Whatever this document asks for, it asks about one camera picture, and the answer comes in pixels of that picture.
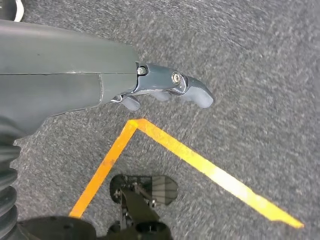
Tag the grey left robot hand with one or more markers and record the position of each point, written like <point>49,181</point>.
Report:
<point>62,76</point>

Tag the person's black shoe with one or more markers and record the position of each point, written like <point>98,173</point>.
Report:
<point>10,8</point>

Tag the yellow floor tape outline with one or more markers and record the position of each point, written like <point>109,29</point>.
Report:
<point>175,145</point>

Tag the black robot foot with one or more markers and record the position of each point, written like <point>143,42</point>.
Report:
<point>160,190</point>

